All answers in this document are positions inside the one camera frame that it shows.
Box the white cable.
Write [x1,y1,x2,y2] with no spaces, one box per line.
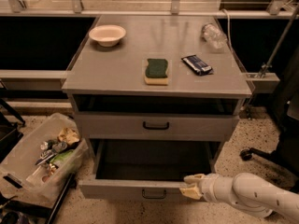
[221,8,234,49]

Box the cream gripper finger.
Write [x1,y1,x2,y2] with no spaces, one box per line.
[179,184,203,200]
[184,174,206,184]

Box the grey top drawer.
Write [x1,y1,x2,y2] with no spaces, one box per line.
[74,112,239,141]

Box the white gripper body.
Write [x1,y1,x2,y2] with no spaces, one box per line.
[199,174,237,203]

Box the dark blue snack packet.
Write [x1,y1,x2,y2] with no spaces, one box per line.
[182,55,213,76]

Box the black office chair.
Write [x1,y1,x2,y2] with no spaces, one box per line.
[240,47,299,177]

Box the crumpled yellow wrapper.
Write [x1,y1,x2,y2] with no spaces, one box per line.
[58,128,80,146]

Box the grey drawer cabinet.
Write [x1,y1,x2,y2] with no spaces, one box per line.
[61,14,253,147]

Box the metal can in bin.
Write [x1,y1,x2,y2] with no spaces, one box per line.
[52,142,67,153]

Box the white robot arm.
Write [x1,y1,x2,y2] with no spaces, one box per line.
[179,173,299,224]

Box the green packet in bin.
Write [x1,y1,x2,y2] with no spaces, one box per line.
[50,149,74,167]

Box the green yellow sponge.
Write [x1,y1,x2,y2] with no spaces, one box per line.
[144,59,168,86]

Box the clear plastic bottle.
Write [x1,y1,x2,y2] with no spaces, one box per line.
[202,23,227,49]

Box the white bowl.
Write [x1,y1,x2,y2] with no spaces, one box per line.
[89,25,126,48]

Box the clear plastic storage bin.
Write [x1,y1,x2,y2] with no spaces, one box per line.
[1,113,88,201]

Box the grey drawer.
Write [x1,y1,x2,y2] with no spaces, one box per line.
[74,112,239,141]
[79,139,223,203]

